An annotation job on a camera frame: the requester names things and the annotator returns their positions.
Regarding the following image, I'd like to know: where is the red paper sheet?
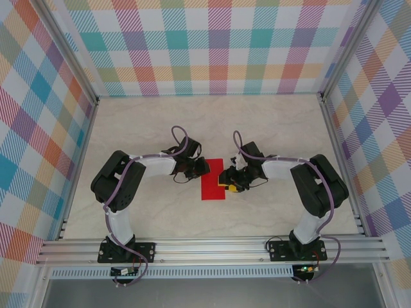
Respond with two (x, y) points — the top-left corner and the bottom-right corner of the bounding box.
(200, 158), (226, 201)

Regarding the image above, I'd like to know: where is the grey metal panel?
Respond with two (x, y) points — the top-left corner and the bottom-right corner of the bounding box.
(41, 278), (386, 308)

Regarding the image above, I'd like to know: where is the small black controller board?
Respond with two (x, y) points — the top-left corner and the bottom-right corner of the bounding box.
(110, 266), (139, 277)

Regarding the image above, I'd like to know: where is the long aluminium mounting rail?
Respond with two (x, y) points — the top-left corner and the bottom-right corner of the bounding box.
(35, 235), (391, 266)

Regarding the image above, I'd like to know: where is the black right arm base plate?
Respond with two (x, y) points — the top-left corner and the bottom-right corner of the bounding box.
(267, 239), (328, 262)

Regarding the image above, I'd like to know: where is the perforated metal cable tray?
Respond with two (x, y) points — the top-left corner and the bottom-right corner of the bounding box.
(49, 268), (295, 279)

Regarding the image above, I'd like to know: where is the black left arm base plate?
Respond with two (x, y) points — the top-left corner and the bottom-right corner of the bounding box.
(97, 241), (157, 264)

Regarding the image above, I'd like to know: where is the aluminium table side rail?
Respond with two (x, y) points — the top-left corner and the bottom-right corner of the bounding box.
(320, 94), (367, 237)
(56, 99), (99, 240)

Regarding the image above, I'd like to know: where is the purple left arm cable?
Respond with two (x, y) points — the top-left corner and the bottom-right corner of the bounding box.
(102, 124), (191, 288)

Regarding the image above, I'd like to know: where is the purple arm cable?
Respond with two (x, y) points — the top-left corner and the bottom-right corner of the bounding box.
(231, 130), (342, 286)
(102, 124), (191, 288)

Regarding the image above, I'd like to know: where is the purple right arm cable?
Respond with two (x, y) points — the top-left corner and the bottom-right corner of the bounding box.
(231, 130), (342, 286)

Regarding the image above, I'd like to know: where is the aluminium frame corner post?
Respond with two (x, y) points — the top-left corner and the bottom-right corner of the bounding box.
(40, 0), (100, 105)
(319, 0), (385, 100)

